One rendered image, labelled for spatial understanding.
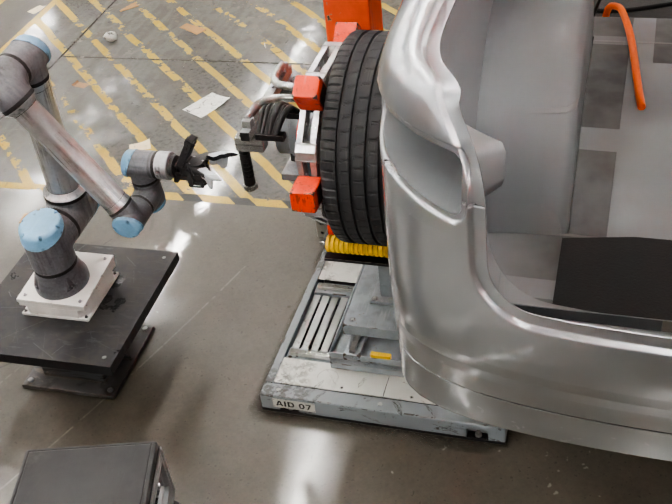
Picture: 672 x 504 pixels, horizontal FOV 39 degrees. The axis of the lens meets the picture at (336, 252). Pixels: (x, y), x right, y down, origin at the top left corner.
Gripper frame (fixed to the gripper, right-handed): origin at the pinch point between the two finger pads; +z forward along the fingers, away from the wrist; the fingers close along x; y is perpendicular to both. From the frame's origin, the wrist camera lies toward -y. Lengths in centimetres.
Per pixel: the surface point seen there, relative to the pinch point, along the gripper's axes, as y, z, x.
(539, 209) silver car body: -14, 98, 30
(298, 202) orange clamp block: -1.9, 28.8, 19.1
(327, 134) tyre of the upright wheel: -20.3, 37.0, 10.9
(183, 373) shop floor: 83, -27, 13
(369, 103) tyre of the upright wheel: -27, 48, 4
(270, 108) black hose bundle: -21.0, 16.3, -0.2
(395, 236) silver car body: -43, 74, 84
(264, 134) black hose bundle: -15.0, 15.3, 4.8
